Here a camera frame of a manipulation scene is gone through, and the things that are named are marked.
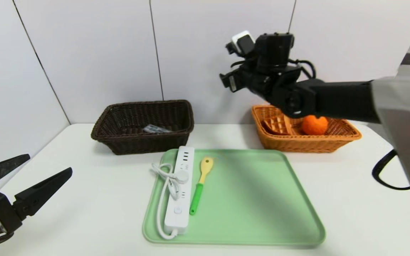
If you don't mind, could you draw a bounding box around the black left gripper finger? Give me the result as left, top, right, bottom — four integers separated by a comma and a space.
0, 154, 31, 187
13, 167, 73, 221

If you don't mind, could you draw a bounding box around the grey translucent compass case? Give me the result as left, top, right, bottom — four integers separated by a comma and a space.
143, 124, 173, 134

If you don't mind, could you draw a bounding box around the yellow spoon with green handle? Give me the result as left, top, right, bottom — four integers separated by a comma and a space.
189, 157, 214, 216

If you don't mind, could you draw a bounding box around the toy cake slice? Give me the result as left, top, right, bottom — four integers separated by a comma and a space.
262, 114, 294, 135

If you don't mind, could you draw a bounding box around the orange fruit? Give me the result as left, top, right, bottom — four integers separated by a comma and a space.
301, 114, 328, 135

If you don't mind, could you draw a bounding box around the dark brown wicker basket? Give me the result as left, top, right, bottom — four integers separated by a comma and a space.
91, 100, 194, 155

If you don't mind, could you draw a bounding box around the orange wicker basket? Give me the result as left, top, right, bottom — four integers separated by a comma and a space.
251, 105, 362, 153

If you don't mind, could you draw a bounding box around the light green plastic tray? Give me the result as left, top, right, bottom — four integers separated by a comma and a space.
142, 149, 326, 246

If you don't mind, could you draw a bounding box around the white power strip cord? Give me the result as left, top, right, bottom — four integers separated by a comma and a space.
151, 163, 189, 240

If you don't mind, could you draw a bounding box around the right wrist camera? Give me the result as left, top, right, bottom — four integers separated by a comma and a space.
226, 31, 256, 55

